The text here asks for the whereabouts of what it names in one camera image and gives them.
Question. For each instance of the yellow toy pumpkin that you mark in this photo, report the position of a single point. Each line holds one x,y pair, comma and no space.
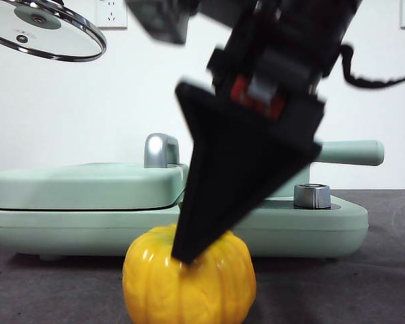
148,280

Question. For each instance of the silver control knob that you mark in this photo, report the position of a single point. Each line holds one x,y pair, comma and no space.
312,196

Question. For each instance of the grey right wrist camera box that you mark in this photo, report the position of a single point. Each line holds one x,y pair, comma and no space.
158,20

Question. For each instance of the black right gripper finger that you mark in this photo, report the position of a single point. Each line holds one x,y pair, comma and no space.
229,168

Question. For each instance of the mint green griddle cover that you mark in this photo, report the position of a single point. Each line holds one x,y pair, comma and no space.
81,189

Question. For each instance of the mint green breakfast machine base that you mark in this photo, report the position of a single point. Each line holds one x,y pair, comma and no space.
87,233

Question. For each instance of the glass lid with green knob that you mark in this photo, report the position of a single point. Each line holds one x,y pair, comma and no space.
37,20

